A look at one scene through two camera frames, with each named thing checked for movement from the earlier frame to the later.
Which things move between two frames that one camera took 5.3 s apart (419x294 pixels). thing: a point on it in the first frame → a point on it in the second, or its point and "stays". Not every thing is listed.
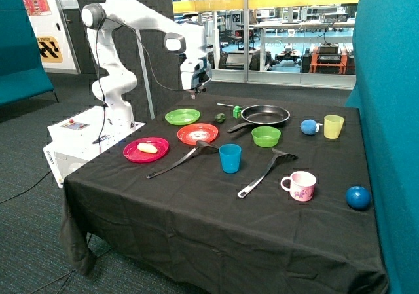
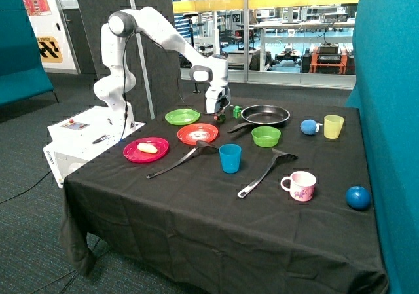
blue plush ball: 309,127 stays
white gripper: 188,66 → 217,98
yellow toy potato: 147,147 stays
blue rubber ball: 358,197 stays
